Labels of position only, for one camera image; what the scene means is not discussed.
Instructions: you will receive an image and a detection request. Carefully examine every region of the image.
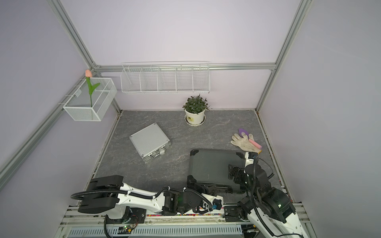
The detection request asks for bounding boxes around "silver aluminium poker case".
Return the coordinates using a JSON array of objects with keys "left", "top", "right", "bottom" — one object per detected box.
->
[{"left": 130, "top": 123, "right": 171, "bottom": 163}]

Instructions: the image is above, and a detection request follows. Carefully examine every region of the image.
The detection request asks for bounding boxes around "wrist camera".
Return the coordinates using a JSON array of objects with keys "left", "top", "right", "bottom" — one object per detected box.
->
[
  {"left": 203, "top": 194, "right": 224, "bottom": 211},
  {"left": 245, "top": 152, "right": 259, "bottom": 168}
]

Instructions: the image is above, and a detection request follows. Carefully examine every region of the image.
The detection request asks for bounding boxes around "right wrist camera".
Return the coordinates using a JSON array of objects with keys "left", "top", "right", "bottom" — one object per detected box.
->
[{"left": 245, "top": 152, "right": 259, "bottom": 168}]

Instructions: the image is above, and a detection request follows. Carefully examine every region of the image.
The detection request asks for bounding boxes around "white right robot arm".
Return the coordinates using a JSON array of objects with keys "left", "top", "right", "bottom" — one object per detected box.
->
[{"left": 225, "top": 159, "right": 309, "bottom": 238}]

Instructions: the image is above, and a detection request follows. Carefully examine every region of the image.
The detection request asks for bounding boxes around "white mesh wall basket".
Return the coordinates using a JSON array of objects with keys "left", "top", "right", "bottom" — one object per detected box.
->
[{"left": 63, "top": 77, "right": 117, "bottom": 122}]

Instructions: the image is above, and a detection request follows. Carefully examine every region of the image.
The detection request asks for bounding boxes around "white plant pot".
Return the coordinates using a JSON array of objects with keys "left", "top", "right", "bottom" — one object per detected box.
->
[{"left": 185, "top": 110, "right": 205, "bottom": 126}]

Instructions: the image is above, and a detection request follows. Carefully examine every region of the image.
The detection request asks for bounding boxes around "white pot saucer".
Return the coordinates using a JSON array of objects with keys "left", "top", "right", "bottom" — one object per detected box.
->
[{"left": 184, "top": 115, "right": 206, "bottom": 127}]

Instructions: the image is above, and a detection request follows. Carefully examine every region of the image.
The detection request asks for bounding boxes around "white wire wall shelf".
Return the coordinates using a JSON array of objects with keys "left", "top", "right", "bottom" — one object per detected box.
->
[{"left": 121, "top": 61, "right": 210, "bottom": 94}]

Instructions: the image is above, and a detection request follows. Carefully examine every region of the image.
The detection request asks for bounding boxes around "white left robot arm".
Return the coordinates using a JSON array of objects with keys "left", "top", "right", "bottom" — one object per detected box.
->
[{"left": 70, "top": 175, "right": 223, "bottom": 220}]

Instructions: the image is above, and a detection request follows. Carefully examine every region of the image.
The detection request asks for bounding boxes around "white vented cable duct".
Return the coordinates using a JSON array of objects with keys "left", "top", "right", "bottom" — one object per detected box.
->
[{"left": 66, "top": 224, "right": 244, "bottom": 238}]

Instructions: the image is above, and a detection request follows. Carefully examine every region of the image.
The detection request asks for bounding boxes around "purple pink garden trowel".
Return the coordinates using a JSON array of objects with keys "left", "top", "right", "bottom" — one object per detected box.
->
[{"left": 238, "top": 129, "right": 263, "bottom": 149}]

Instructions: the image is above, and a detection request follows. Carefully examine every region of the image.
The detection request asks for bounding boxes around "black poker set case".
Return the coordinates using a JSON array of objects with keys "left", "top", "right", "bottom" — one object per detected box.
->
[{"left": 187, "top": 149, "right": 245, "bottom": 194}]

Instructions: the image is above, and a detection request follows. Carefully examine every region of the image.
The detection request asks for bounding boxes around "artificial pink tulip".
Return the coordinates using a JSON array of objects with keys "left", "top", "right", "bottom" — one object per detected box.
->
[{"left": 85, "top": 69, "right": 100, "bottom": 107}]

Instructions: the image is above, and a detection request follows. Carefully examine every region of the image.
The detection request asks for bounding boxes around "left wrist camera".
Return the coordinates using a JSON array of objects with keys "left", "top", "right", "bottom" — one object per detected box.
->
[{"left": 203, "top": 194, "right": 224, "bottom": 211}]

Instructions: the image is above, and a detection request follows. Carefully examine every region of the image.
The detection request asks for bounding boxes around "white cotton work glove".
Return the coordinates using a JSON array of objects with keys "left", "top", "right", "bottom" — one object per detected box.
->
[{"left": 230, "top": 133, "right": 262, "bottom": 154}]

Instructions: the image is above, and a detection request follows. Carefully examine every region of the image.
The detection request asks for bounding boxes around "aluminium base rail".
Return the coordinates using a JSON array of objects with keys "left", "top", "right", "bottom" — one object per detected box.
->
[{"left": 59, "top": 203, "right": 310, "bottom": 227}]

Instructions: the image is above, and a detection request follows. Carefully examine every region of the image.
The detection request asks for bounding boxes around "green potted plant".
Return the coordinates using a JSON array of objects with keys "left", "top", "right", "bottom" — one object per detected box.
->
[{"left": 183, "top": 95, "right": 209, "bottom": 114}]

